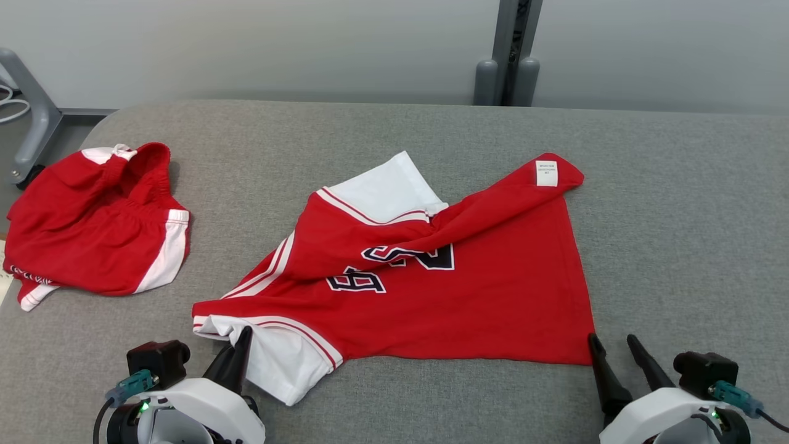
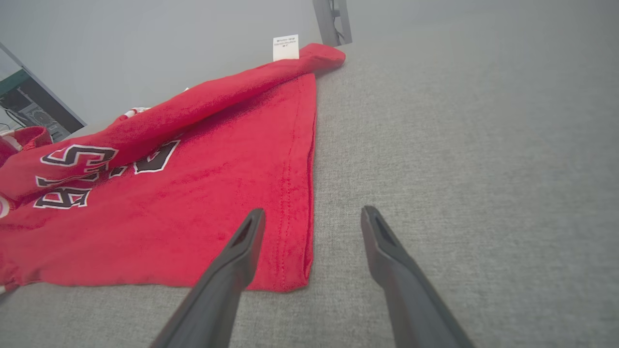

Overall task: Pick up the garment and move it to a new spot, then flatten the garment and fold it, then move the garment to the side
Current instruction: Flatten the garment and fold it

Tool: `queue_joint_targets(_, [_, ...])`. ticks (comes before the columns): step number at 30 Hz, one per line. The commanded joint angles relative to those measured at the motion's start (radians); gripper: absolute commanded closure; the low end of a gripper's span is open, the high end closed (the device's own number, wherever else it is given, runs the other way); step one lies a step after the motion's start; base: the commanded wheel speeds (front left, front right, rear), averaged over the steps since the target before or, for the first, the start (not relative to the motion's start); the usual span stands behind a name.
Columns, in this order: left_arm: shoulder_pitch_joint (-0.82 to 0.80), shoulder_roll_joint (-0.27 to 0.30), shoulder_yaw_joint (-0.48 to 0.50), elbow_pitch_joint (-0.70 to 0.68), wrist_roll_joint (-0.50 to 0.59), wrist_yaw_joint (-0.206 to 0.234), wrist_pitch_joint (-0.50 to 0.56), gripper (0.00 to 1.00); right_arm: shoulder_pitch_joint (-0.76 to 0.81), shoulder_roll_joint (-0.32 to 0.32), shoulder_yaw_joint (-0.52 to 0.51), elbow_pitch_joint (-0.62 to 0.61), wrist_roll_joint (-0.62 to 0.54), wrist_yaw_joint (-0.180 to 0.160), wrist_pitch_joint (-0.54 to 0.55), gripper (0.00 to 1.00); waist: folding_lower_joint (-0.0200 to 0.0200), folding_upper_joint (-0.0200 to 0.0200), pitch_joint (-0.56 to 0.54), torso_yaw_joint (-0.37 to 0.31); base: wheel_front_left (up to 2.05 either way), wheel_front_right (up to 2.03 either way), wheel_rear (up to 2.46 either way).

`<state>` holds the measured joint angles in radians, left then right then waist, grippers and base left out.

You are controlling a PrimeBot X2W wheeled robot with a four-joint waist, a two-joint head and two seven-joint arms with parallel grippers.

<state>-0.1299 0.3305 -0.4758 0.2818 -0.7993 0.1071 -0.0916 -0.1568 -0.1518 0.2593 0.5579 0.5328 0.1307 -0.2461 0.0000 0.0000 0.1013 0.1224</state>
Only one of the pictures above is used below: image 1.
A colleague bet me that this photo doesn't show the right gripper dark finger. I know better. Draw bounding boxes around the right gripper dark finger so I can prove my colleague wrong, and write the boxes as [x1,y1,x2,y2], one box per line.
[627,334,676,392]
[587,333,634,417]

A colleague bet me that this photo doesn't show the white cable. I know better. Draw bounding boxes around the white cable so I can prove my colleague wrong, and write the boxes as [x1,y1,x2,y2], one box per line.
[0,83,31,124]

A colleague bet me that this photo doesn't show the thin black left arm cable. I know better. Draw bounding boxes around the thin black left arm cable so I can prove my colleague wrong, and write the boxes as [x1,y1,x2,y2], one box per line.
[92,398,118,444]

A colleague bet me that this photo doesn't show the red white sports shorts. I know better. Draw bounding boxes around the red white sports shorts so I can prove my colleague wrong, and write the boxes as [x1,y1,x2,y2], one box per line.
[3,143,192,312]

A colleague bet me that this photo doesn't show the teal right camera connector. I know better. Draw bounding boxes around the teal right camera connector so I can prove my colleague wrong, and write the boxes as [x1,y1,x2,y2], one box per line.
[708,380,765,419]

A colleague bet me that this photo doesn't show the thin black right camera cable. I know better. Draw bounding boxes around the thin black right camera cable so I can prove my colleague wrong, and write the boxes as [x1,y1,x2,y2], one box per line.
[755,407,789,432]

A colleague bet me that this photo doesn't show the grey curved stand leg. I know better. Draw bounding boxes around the grey curved stand leg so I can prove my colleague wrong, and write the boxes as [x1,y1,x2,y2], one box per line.
[0,48,118,191]

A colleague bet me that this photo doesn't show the teal camera connector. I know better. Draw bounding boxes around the teal camera connector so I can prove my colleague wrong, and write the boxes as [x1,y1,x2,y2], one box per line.
[708,380,765,419]
[105,369,153,408]

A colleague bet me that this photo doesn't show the black stand caster wheel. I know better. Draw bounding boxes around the black stand caster wheel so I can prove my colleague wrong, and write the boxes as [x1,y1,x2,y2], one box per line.
[15,163,47,191]

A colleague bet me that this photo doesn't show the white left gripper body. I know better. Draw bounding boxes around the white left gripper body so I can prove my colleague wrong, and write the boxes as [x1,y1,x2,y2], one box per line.
[133,377,266,444]

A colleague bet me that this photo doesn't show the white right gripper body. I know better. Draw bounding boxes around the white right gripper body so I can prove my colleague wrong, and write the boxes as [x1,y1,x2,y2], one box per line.
[599,387,719,444]

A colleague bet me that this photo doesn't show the teal left camera connector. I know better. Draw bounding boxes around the teal left camera connector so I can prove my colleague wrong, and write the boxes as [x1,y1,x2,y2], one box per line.
[105,369,153,408]

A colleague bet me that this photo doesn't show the grey partition post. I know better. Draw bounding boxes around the grey partition post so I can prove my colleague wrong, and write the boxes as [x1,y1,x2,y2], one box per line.
[473,0,544,107]

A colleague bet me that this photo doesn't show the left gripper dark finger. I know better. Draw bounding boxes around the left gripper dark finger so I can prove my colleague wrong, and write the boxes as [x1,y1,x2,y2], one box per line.
[202,326,255,395]

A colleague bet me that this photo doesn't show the red white jersey shirt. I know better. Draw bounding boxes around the red white jersey shirt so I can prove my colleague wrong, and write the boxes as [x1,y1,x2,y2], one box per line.
[192,151,596,406]

